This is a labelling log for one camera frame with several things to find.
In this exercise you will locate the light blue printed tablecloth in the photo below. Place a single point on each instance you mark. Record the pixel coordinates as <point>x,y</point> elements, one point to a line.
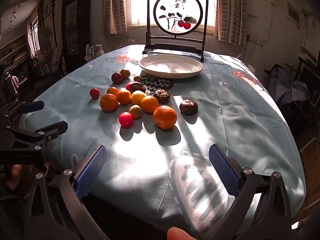
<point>155,160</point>

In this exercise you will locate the pile of grey clothes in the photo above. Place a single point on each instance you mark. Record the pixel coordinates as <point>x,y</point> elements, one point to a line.
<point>287,86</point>

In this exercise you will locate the small tan fruit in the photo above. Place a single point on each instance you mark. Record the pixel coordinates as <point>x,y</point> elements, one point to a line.
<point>135,111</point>

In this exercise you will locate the window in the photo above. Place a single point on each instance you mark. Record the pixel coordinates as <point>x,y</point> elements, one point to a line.
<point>138,2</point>

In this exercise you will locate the person's left hand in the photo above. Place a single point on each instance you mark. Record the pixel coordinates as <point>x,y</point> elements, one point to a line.
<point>13,177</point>

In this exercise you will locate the bookshelf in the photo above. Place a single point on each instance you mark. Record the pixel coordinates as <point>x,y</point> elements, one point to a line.
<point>15,52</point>

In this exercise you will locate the painted round table screen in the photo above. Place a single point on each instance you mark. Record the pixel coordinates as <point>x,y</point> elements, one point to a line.
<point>178,8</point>

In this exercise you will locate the large orange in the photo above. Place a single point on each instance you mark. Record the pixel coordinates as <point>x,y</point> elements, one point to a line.
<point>165,117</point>

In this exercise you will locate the yellow citrus fruit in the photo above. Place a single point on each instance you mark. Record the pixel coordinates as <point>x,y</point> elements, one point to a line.
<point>138,97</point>

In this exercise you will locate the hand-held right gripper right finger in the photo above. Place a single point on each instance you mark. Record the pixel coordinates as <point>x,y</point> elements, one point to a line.
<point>223,171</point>

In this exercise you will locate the checked curtain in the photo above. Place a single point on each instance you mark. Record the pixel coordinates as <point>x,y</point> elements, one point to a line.
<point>115,7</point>
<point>231,12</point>

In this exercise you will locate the dark framed wall scroll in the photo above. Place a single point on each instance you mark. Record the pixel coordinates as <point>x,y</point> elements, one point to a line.
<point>73,25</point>

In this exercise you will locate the white oval plate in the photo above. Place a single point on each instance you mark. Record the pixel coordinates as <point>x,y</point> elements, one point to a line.
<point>171,66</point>

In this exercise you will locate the small yellow-green fruit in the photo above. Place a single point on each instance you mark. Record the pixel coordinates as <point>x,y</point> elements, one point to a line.
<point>137,78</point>

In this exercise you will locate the person's right hand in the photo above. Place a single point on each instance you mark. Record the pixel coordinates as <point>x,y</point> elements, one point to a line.
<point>178,233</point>

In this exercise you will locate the standing fan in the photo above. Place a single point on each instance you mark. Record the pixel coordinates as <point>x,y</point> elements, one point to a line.
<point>46,35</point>

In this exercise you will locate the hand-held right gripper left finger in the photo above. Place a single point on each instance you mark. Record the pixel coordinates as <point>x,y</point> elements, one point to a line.
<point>91,171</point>

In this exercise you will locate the yellow-brown pear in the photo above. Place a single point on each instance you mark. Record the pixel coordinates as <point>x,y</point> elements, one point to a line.
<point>125,73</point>

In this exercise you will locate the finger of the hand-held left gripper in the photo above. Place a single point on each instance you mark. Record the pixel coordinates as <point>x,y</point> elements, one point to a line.
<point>32,106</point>
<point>53,130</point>

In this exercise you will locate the dark red apple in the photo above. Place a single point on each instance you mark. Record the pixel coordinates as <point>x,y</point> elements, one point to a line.
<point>117,78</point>

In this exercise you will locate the wooden coat rack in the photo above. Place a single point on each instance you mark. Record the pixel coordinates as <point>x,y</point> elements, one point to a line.
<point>53,22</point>

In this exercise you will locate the white plastic bag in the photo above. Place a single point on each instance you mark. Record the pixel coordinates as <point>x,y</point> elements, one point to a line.
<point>87,51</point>

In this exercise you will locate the white jug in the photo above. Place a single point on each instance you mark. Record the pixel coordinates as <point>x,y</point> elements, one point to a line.
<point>97,51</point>

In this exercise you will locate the dark brown round fruit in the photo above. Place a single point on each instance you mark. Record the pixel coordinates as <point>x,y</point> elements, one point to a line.
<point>188,107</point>
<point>138,87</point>
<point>161,96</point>

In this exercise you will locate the small red round fruit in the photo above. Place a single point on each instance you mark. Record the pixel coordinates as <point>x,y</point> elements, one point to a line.
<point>127,86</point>
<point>94,93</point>

